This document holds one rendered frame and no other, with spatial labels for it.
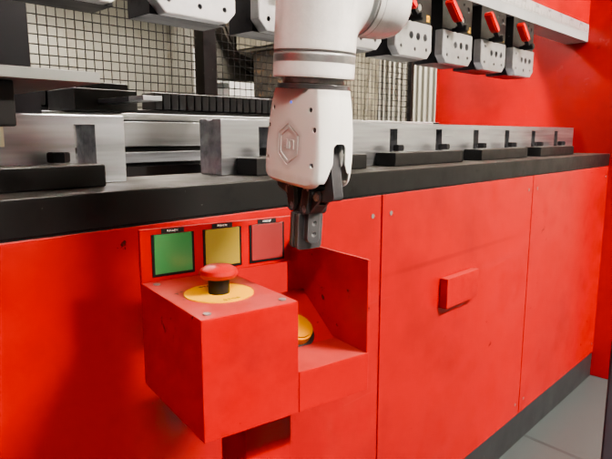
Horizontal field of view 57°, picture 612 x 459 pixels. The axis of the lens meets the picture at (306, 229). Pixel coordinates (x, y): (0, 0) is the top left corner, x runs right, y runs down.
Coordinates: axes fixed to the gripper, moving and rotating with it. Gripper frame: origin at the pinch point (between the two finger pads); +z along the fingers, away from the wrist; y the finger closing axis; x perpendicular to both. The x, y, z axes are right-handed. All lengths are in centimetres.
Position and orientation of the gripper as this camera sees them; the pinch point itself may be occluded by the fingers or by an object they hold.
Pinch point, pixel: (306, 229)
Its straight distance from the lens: 62.2
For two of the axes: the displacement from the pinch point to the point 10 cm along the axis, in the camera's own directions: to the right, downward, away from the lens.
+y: 5.7, 2.2, -7.9
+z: -0.5, 9.7, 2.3
